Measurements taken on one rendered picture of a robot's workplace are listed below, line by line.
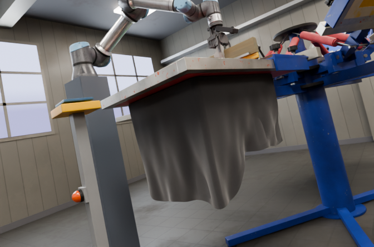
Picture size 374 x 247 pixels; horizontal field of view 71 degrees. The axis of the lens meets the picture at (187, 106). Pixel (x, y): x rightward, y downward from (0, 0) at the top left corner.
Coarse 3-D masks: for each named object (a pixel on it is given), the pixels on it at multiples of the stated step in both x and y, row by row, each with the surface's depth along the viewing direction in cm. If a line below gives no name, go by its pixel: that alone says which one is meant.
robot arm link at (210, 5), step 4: (204, 0) 137; (208, 0) 135; (212, 0) 135; (216, 0) 136; (204, 4) 136; (208, 4) 135; (212, 4) 135; (216, 4) 136; (204, 8) 136; (208, 8) 136; (212, 8) 135; (216, 8) 135; (204, 12) 137; (208, 12) 136; (212, 12) 135; (216, 12) 135
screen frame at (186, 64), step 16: (176, 64) 76; (192, 64) 75; (208, 64) 80; (224, 64) 85; (240, 64) 91; (256, 64) 97; (272, 64) 105; (144, 80) 89; (160, 80) 83; (112, 96) 107; (128, 96) 98
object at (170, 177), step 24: (168, 96) 94; (192, 96) 86; (144, 120) 108; (168, 120) 96; (192, 120) 87; (144, 144) 110; (168, 144) 98; (192, 144) 90; (144, 168) 114; (168, 168) 101; (192, 168) 93; (216, 168) 83; (168, 192) 103; (192, 192) 94; (216, 192) 83
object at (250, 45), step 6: (240, 42) 126; (246, 42) 124; (252, 42) 121; (228, 48) 132; (234, 48) 129; (240, 48) 126; (246, 48) 124; (252, 48) 122; (228, 54) 132; (234, 54) 129; (240, 54) 127
